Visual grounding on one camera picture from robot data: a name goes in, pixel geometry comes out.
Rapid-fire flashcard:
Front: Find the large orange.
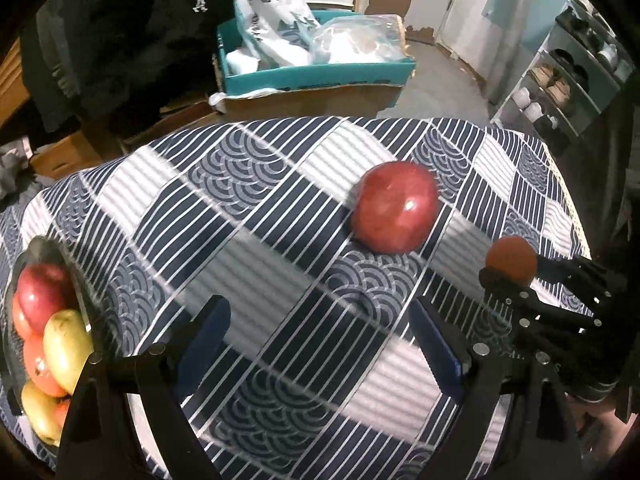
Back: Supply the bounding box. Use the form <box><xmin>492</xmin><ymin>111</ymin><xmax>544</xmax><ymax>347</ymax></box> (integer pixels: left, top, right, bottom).
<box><xmin>22</xmin><ymin>332</ymin><xmax>69</xmax><ymax>398</ymax></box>

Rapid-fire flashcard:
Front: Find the white printed plastic bag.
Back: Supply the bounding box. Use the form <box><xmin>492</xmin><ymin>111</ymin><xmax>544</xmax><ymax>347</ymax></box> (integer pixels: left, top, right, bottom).
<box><xmin>192</xmin><ymin>0</ymin><xmax>322</xmax><ymax>69</ymax></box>

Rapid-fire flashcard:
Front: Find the wooden louvered cabinet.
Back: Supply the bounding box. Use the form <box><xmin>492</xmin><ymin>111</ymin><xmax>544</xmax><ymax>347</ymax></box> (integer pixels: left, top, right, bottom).
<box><xmin>0</xmin><ymin>35</ymin><xmax>36</xmax><ymax>127</ymax></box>

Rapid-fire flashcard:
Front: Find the large red apple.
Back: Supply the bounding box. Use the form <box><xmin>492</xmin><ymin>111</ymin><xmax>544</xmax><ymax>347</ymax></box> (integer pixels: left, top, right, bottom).
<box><xmin>350</xmin><ymin>160</ymin><xmax>440</xmax><ymax>255</ymax></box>

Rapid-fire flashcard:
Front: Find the yellow-green apple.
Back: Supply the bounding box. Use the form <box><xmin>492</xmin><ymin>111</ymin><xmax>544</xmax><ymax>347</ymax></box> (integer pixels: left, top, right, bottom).
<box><xmin>42</xmin><ymin>309</ymin><xmax>95</xmax><ymax>394</ymax></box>

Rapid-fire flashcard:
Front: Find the white shoe rack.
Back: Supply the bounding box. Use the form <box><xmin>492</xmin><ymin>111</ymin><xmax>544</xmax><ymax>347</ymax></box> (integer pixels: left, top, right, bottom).
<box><xmin>492</xmin><ymin>0</ymin><xmax>637</xmax><ymax>149</ymax></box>

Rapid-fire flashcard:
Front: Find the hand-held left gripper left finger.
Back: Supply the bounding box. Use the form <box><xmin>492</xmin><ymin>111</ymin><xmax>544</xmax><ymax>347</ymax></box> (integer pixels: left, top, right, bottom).
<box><xmin>54</xmin><ymin>294</ymin><xmax>233</xmax><ymax>480</ymax></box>

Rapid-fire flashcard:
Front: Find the yellow pear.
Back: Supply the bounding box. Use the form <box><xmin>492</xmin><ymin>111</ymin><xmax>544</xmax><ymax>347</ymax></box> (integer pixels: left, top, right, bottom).
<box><xmin>20</xmin><ymin>381</ymin><xmax>64</xmax><ymax>445</ymax></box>

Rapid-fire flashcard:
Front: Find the small orange tangerine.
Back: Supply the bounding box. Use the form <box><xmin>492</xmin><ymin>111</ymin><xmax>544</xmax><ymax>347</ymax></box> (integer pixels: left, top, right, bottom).
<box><xmin>485</xmin><ymin>236</ymin><xmax>540</xmax><ymax>286</ymax></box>

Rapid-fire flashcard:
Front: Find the beige shoe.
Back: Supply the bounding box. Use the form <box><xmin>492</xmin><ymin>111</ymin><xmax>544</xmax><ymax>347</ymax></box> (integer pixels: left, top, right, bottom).
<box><xmin>531</xmin><ymin>62</ymin><xmax>557</xmax><ymax>87</ymax></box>
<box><xmin>546</xmin><ymin>77</ymin><xmax>572</xmax><ymax>106</ymax></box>

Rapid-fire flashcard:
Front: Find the wooden chair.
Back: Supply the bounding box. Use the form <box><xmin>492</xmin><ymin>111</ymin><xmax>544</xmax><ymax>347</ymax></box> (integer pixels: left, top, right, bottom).
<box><xmin>30</xmin><ymin>100</ymin><xmax>227</xmax><ymax>181</ymax></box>

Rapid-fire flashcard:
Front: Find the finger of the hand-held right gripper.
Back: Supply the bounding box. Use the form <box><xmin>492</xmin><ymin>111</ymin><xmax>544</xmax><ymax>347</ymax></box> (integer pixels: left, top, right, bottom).
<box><xmin>478</xmin><ymin>266</ymin><xmax>602</xmax><ymax>334</ymax></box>
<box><xmin>535</xmin><ymin>255</ymin><xmax>627</xmax><ymax>307</ymax></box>

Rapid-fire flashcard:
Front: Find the ribbed glass plate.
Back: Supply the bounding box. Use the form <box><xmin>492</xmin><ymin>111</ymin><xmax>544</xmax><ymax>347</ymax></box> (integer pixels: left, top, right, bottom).
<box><xmin>0</xmin><ymin>236</ymin><xmax>98</xmax><ymax>451</ymax></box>

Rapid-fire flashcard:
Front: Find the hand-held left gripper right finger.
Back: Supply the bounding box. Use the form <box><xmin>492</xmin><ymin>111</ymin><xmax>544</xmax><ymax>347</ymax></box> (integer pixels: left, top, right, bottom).
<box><xmin>407</xmin><ymin>297</ymin><xmax>587</xmax><ymax>480</ymax></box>

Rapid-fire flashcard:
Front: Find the dark hanging jacket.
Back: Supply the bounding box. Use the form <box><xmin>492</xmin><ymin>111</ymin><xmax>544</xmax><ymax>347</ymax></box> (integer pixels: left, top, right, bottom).
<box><xmin>20</xmin><ymin>0</ymin><xmax>237</xmax><ymax>134</ymax></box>

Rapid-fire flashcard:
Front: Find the clear plastic bag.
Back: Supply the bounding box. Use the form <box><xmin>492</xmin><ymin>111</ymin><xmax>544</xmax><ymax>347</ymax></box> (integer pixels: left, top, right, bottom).
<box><xmin>306</xmin><ymin>14</ymin><xmax>412</xmax><ymax>65</ymax></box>

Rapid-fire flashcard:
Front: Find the navy white patterned tablecloth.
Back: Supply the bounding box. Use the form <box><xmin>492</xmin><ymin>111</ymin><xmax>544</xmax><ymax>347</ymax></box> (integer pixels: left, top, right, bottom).
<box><xmin>0</xmin><ymin>116</ymin><xmax>592</xmax><ymax>480</ymax></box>

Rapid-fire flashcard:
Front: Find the teal cardboard box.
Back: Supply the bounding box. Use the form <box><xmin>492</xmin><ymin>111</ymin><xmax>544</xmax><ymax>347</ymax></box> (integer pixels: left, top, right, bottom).
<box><xmin>216</xmin><ymin>10</ymin><xmax>417</xmax><ymax>96</ymax></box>

